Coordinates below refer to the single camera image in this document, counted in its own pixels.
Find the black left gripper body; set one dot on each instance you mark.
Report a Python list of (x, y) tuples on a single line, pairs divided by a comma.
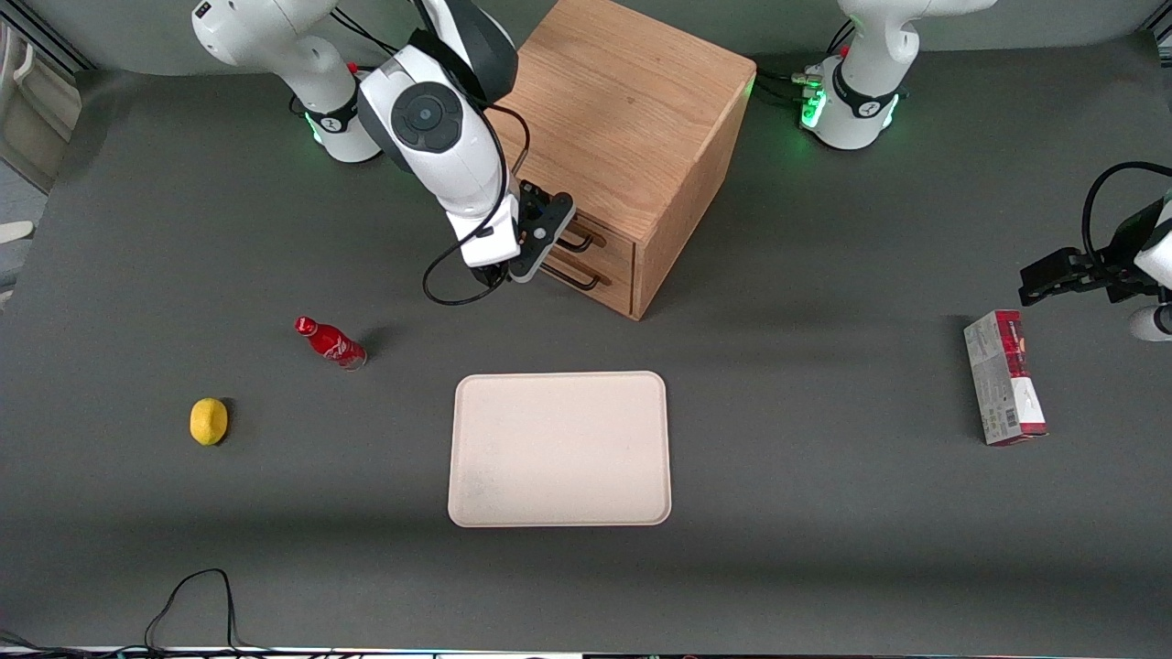
[(1118, 262)]

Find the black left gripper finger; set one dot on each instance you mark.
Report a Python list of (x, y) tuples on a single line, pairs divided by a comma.
[(1058, 261), (1053, 291)]

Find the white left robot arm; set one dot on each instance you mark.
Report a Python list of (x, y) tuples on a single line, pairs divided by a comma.
[(870, 55)]

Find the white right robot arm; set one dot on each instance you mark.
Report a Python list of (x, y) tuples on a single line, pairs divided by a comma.
[(439, 137)]

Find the wooden drawer cabinet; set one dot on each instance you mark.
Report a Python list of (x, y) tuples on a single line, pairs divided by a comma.
[(641, 101)]

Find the grey and red carton box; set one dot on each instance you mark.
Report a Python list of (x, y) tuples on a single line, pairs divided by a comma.
[(1003, 380)]

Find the beige plastic tray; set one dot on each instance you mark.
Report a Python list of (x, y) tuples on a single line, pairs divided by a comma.
[(558, 448)]

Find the red cola bottle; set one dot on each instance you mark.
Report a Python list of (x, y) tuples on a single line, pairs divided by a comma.
[(331, 344)]

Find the yellow lemon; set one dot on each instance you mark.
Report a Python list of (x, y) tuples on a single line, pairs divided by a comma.
[(209, 422)]

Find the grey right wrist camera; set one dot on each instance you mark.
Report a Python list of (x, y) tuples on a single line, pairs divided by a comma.
[(545, 243)]

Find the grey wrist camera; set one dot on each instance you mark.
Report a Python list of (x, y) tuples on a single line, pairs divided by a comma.
[(545, 243), (1152, 324)]

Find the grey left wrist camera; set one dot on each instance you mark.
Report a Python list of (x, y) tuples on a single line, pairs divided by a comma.
[(1152, 324)]

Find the aluminium frame rail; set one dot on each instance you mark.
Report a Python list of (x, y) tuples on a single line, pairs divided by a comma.
[(59, 46)]

